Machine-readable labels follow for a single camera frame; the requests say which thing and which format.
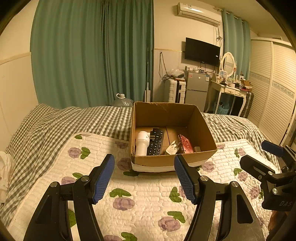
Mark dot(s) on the green checked bed sheet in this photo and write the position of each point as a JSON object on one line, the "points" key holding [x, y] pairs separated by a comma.
{"points": [[44, 131]]}

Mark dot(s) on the dark suitcase by wardrobe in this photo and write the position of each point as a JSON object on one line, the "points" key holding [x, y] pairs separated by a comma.
{"points": [[248, 104]]}

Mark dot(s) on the narrow green window curtain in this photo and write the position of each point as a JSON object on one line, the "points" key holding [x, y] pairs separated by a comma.
{"points": [[237, 40]]}

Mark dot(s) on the black wall television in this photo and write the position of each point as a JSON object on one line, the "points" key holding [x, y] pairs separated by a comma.
{"points": [[202, 52]]}

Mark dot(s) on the person's right hand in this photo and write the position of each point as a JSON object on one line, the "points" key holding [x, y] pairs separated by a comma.
{"points": [[275, 219]]}

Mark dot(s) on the large green curtain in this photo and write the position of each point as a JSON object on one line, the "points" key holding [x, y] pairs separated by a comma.
{"points": [[85, 52]]}

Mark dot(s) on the silver small refrigerator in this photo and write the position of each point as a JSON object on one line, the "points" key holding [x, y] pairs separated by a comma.
{"points": [[196, 89]]}

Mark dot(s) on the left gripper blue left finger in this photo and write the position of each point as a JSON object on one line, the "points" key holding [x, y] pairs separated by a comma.
{"points": [[50, 220]]}

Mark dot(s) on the white oval vanity mirror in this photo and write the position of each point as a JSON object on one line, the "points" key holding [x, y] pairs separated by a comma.
{"points": [[227, 65]]}

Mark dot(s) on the pink glitter card case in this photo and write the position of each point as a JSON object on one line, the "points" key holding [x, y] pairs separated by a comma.
{"points": [[184, 145]]}

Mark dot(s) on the brown cardboard box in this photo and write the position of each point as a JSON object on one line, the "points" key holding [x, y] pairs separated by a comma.
{"points": [[174, 119]]}

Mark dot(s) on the white cylindrical bottle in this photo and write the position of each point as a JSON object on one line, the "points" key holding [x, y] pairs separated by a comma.
{"points": [[142, 142]]}

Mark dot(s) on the white louvered wardrobe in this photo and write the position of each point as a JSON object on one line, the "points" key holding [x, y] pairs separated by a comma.
{"points": [[272, 75]]}

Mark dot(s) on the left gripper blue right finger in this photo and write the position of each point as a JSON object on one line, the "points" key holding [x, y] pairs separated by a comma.
{"points": [[238, 220]]}

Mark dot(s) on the white square charger block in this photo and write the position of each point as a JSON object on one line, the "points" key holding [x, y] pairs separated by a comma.
{"points": [[197, 149]]}

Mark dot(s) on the blue laundry basket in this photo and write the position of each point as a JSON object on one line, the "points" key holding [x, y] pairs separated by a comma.
{"points": [[221, 108]]}

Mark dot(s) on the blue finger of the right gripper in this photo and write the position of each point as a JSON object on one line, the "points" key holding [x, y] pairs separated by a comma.
{"points": [[258, 170], [276, 150]]}

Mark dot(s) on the white flat mop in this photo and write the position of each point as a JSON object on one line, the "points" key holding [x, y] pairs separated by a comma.
{"points": [[147, 92]]}

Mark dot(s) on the white crumpled cloth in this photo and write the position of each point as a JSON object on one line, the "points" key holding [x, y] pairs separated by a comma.
{"points": [[6, 169]]}

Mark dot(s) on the black remote control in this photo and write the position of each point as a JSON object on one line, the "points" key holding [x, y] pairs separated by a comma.
{"points": [[156, 140]]}

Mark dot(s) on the white small power adapter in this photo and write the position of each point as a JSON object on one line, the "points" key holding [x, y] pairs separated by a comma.
{"points": [[173, 148]]}

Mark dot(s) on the white air conditioner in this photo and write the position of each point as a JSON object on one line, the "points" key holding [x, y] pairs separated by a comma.
{"points": [[200, 14]]}

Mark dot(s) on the white hard-shell suitcase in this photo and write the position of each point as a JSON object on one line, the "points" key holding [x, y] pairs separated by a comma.
{"points": [[174, 91]]}

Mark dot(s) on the clear large water jug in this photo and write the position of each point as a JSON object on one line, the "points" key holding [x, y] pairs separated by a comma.
{"points": [[122, 101]]}

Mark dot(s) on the white dressing table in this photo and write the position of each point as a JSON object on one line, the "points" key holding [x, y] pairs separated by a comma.
{"points": [[227, 90]]}

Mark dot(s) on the white floral quilted mat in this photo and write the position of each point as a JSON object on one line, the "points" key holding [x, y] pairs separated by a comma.
{"points": [[141, 206]]}

